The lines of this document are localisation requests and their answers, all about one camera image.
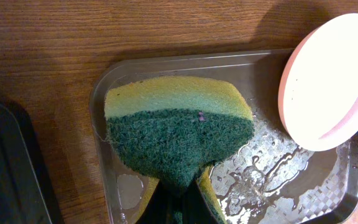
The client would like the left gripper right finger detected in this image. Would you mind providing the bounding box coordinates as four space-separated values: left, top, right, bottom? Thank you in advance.
181 180 218 224

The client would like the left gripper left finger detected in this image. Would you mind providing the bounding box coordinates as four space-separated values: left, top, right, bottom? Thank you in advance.
136 183 178 224

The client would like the green yellow sponge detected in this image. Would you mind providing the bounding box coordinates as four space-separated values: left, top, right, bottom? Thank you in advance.
104 76 254 223

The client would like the pink white plate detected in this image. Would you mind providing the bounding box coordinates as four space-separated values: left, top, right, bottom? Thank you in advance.
278 13 358 151

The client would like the brown serving tray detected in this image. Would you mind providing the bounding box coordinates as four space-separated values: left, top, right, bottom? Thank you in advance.
89 49 358 223

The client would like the black tray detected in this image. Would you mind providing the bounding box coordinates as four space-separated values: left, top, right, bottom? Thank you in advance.
0 102 63 224

